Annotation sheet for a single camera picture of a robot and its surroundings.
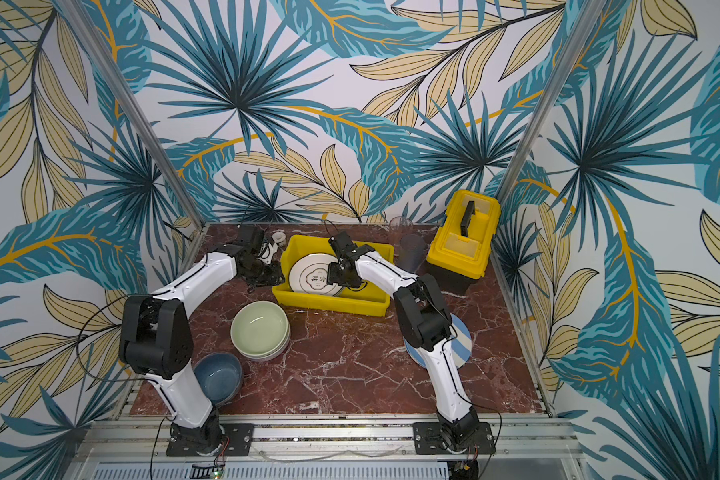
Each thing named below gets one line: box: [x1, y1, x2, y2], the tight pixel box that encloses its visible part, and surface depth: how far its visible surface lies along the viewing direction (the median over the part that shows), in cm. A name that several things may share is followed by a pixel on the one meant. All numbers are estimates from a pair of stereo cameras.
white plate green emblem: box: [288, 253, 343, 297], surface depth 103 cm
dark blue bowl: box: [193, 352, 243, 407], surface depth 83 cm
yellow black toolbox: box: [426, 189, 501, 295], surface depth 94 cm
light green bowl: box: [230, 300, 291, 362], surface depth 87 cm
